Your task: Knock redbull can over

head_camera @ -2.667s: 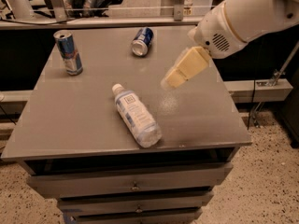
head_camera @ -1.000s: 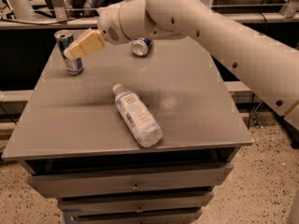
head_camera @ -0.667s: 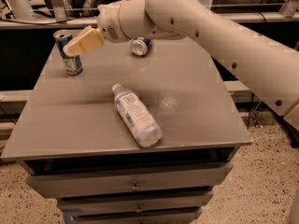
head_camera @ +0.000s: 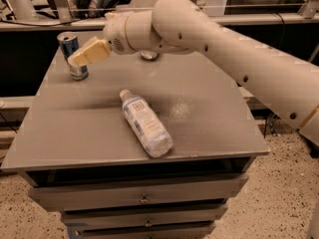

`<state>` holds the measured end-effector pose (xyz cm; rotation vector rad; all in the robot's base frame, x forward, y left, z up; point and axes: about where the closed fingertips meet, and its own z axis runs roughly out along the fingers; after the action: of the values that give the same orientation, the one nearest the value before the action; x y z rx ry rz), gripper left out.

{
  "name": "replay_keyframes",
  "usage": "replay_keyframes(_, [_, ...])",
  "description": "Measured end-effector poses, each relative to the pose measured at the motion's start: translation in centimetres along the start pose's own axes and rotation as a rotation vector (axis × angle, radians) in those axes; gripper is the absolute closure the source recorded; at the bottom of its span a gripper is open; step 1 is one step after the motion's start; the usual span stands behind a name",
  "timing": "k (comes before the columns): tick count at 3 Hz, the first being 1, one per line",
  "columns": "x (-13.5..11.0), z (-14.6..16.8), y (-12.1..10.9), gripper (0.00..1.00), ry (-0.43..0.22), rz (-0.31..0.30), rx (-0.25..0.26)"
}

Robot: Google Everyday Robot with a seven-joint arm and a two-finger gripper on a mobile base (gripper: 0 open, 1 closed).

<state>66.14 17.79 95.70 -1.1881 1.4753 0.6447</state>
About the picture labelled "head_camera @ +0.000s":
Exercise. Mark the Red Bull can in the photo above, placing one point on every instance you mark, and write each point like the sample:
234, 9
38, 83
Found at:
68, 43

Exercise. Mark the grey metal rail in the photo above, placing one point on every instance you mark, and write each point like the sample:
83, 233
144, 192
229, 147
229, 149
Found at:
98, 24

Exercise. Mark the grey drawer cabinet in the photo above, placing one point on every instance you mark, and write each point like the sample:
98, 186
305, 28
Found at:
137, 150

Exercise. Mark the bottom grey drawer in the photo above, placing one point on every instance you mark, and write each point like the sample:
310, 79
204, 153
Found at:
196, 230

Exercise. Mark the middle grey drawer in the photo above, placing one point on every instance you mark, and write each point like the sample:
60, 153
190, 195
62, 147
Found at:
145, 217

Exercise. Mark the clear plastic water bottle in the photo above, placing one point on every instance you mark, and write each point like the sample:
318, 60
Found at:
146, 125

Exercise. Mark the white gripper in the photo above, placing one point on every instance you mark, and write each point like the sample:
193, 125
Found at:
115, 34

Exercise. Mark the blue soda can lying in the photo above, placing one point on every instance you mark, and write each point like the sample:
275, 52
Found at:
149, 55

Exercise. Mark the top grey drawer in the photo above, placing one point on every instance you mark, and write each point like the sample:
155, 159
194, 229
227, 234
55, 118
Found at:
136, 193

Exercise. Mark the grey drawer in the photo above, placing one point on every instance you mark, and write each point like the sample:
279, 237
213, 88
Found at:
136, 193
145, 217
196, 230

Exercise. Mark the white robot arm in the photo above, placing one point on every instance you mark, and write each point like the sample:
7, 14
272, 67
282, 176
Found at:
285, 84

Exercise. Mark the white pipe post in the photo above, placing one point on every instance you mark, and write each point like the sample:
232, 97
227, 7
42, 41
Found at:
22, 9

